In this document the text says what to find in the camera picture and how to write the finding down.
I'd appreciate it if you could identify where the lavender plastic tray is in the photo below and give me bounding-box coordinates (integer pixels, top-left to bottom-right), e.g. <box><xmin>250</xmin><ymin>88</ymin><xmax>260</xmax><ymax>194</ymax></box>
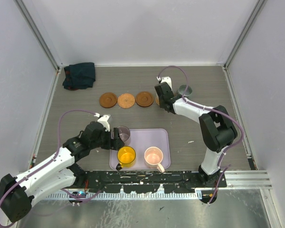
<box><xmin>109</xmin><ymin>128</ymin><xmax>171</xmax><ymax>171</ymax></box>

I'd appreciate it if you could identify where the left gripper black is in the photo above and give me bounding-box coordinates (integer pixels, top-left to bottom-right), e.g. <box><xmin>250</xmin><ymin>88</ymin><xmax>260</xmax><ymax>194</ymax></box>
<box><xmin>90</xmin><ymin>127</ymin><xmax>124</xmax><ymax>150</ymax></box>

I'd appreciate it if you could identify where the dark blue folded cloth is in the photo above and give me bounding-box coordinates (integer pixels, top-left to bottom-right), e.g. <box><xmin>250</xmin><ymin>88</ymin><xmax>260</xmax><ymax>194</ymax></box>
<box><xmin>62</xmin><ymin>62</ymin><xmax>96</xmax><ymax>91</ymax></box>

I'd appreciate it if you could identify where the wooden coaster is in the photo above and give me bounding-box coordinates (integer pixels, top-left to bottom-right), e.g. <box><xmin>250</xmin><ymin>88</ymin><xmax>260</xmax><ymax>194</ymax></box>
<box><xmin>99</xmin><ymin>92</ymin><xmax>117</xmax><ymax>108</ymax></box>
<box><xmin>135</xmin><ymin>91</ymin><xmax>154</xmax><ymax>107</ymax></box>

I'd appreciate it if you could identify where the aluminium frame rail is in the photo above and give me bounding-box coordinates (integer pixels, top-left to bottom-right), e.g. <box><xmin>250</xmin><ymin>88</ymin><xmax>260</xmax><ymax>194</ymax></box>
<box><xmin>14</xmin><ymin>170</ymin><xmax>273</xmax><ymax>190</ymax></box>

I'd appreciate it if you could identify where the yellow mug black handle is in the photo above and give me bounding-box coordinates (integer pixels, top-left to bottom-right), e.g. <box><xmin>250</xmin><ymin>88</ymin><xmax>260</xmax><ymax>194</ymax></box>
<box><xmin>116</xmin><ymin>146</ymin><xmax>136</xmax><ymax>171</ymax></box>

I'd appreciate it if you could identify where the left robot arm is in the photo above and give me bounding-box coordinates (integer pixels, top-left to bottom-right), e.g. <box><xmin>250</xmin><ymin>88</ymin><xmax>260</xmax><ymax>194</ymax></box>
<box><xmin>0</xmin><ymin>122</ymin><xmax>124</xmax><ymax>227</ymax></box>

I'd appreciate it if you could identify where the woven rattan coaster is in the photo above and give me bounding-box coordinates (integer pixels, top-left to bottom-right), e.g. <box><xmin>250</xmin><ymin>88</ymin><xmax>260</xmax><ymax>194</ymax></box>
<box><xmin>155</xmin><ymin>96</ymin><xmax>160</xmax><ymax>106</ymax></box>
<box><xmin>117</xmin><ymin>93</ymin><xmax>135</xmax><ymax>109</ymax></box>

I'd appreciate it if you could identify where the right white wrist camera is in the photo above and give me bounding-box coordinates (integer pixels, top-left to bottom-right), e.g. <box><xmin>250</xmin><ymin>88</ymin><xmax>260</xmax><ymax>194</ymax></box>
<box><xmin>157</xmin><ymin>76</ymin><xmax>173</xmax><ymax>91</ymax></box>

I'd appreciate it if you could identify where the pink mug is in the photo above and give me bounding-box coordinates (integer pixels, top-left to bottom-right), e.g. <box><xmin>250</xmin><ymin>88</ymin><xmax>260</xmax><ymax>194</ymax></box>
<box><xmin>144</xmin><ymin>147</ymin><xmax>165</xmax><ymax>173</ymax></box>

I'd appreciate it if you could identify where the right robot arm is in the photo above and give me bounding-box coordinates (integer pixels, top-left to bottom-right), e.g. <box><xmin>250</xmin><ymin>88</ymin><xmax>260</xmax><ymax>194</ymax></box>
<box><xmin>154</xmin><ymin>82</ymin><xmax>238</xmax><ymax>187</ymax></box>

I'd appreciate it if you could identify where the purple mug black handle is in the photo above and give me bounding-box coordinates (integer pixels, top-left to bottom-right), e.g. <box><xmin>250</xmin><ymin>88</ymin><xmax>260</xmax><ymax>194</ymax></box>
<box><xmin>117</xmin><ymin>126</ymin><xmax>131</xmax><ymax>146</ymax></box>

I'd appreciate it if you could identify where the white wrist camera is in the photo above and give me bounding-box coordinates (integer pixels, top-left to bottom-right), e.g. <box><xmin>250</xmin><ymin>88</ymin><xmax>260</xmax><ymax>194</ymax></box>
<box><xmin>157</xmin><ymin>76</ymin><xmax>173</xmax><ymax>91</ymax></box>
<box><xmin>94</xmin><ymin>113</ymin><xmax>112</xmax><ymax>132</ymax></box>

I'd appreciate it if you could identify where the white slotted cable duct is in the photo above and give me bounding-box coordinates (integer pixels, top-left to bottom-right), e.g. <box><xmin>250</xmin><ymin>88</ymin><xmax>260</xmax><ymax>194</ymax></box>
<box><xmin>45</xmin><ymin>188</ymin><xmax>202</xmax><ymax>200</ymax></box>

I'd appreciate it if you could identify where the grey-green mug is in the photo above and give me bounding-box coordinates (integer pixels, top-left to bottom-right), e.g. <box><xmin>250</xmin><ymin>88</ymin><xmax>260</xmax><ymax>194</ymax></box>
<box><xmin>178</xmin><ymin>85</ymin><xmax>192</xmax><ymax>98</ymax></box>

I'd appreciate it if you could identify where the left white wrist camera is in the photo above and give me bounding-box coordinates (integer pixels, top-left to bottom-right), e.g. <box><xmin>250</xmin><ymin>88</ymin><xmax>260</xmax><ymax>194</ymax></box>
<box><xmin>94</xmin><ymin>113</ymin><xmax>112</xmax><ymax>132</ymax></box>

